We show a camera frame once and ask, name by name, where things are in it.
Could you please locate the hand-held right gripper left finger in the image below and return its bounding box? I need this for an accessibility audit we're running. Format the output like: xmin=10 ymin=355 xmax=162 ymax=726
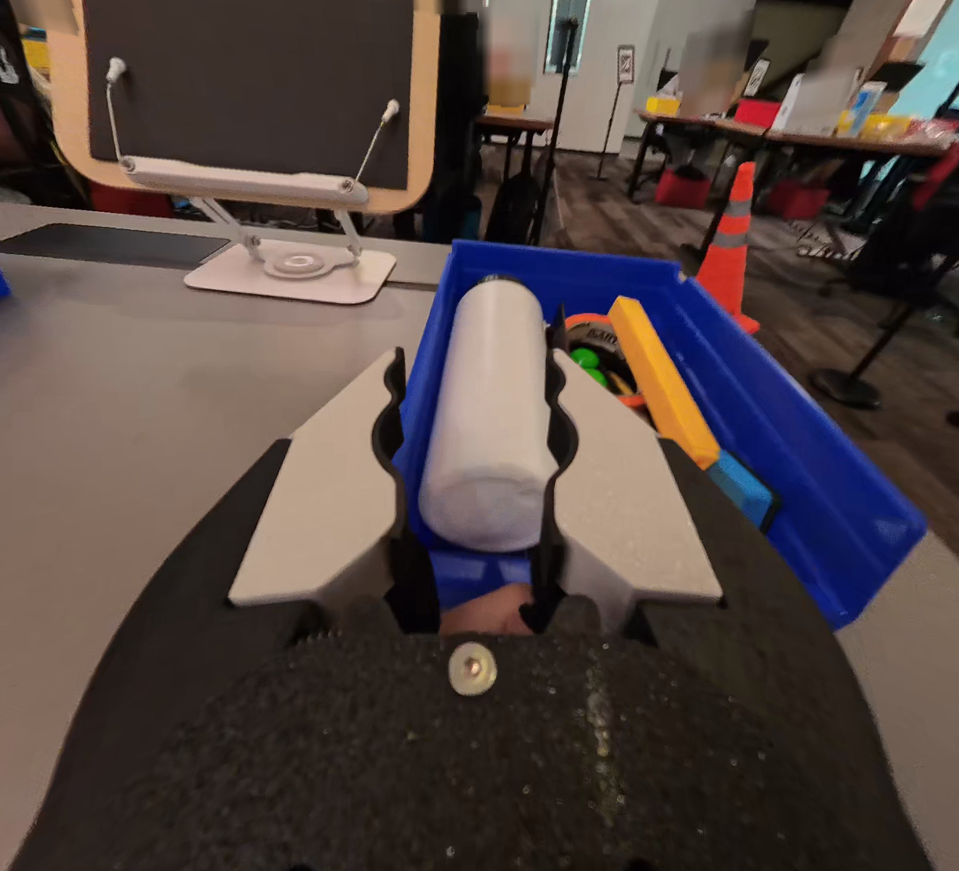
xmin=227 ymin=348 xmax=443 ymax=636

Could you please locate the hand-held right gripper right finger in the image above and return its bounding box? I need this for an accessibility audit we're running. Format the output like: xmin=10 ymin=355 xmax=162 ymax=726
xmin=519 ymin=348 xmax=725 ymax=636

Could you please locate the yellow block stick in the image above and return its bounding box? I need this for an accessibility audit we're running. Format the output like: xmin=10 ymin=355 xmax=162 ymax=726
xmin=608 ymin=296 xmax=722 ymax=471

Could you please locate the white cylindrical container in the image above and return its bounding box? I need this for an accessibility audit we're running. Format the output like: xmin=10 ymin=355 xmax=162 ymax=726
xmin=418 ymin=275 xmax=559 ymax=553

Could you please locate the person's right hand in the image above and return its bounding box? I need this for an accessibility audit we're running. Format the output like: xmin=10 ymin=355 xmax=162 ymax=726
xmin=441 ymin=584 xmax=535 ymax=636

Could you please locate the orange tape roll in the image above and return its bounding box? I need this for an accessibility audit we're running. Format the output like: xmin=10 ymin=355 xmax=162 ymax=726
xmin=562 ymin=312 xmax=647 ymax=409

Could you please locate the black round base stand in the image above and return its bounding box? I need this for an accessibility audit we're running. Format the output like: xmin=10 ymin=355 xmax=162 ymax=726
xmin=809 ymin=286 xmax=959 ymax=412

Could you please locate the orange traffic cone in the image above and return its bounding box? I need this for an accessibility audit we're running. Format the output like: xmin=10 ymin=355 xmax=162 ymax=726
xmin=695 ymin=161 xmax=762 ymax=336

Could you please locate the black backpack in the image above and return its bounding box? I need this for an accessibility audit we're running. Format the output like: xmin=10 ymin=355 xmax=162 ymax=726
xmin=485 ymin=170 xmax=542 ymax=244

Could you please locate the red bag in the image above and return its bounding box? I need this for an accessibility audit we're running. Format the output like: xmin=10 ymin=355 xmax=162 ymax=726
xmin=88 ymin=181 xmax=179 ymax=218

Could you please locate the black chair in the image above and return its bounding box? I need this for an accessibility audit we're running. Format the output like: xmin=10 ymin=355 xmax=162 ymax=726
xmin=843 ymin=144 xmax=959 ymax=302

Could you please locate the wooden desk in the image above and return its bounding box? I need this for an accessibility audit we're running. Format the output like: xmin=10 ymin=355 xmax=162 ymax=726
xmin=635 ymin=108 xmax=954 ymax=212

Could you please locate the small sign on pole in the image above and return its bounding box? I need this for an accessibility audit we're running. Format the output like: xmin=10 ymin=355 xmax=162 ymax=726
xmin=595 ymin=45 xmax=638 ymax=181

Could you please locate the black wooden book stand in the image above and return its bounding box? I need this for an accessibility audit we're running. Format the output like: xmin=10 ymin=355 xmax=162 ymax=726
xmin=45 ymin=0 xmax=443 ymax=306

